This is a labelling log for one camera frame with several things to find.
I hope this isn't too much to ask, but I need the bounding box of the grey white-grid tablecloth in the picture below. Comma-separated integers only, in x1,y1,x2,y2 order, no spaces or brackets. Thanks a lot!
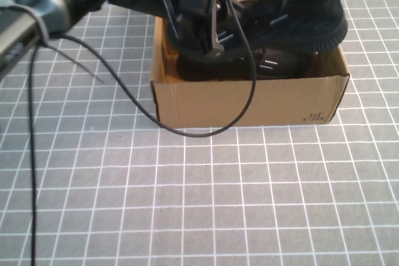
0,0,399,266

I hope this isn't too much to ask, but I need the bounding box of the black sneaker with upright tongue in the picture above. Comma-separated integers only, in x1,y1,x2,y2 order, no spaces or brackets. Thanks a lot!
176,46,312,82

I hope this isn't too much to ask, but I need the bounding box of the brown cardboard shoe box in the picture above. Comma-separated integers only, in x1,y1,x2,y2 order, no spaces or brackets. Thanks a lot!
150,0,351,129

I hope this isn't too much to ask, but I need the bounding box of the black left camera cable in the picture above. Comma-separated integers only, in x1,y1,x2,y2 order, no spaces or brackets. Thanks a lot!
27,0,257,266

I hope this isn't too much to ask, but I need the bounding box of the black knit lace-up sneaker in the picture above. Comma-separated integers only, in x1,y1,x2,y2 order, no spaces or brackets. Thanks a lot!
165,0,350,61

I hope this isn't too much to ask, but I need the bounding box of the black zip tie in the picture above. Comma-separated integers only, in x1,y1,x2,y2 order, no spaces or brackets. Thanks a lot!
34,13,106,85

